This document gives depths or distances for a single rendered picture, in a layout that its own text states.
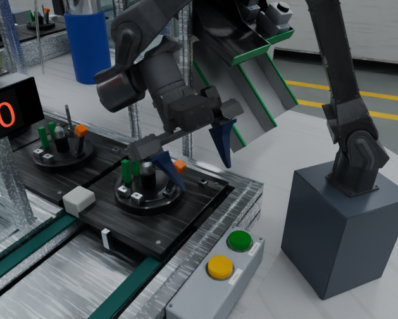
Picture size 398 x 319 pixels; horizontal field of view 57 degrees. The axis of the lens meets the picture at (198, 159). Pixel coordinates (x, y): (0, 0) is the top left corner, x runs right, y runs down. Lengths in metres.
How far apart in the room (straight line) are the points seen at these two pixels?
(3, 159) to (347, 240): 0.57
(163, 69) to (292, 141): 0.70
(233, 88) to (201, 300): 0.54
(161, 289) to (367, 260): 0.37
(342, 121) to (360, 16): 3.88
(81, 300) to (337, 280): 0.44
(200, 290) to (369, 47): 4.09
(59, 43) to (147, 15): 1.52
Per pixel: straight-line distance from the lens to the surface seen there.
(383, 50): 4.52
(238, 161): 1.05
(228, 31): 0.87
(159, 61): 0.55
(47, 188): 0.83
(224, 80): 0.93
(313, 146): 1.17
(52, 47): 2.01
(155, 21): 0.53
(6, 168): 0.69
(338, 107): 0.58
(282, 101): 1.06
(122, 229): 0.69
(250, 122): 0.92
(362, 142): 0.58
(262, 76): 1.06
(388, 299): 0.80
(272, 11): 0.95
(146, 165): 0.71
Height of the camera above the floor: 1.44
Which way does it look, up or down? 33 degrees down
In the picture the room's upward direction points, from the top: straight up
